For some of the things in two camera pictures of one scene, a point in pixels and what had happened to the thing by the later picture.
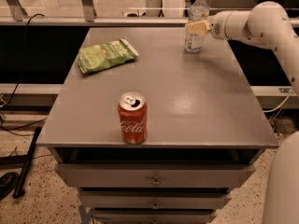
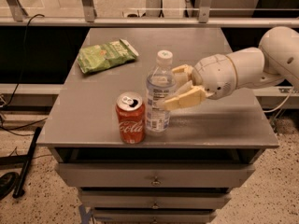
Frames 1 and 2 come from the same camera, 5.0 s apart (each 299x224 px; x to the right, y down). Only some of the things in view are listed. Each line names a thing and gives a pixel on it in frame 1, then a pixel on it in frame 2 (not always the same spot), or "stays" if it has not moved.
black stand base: [12, 184] stays
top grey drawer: [156, 175] stays
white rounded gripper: [216, 28] to [214, 76]
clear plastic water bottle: [198, 12] to [161, 84]
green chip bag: [106, 55] stays
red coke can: [133, 111] stays
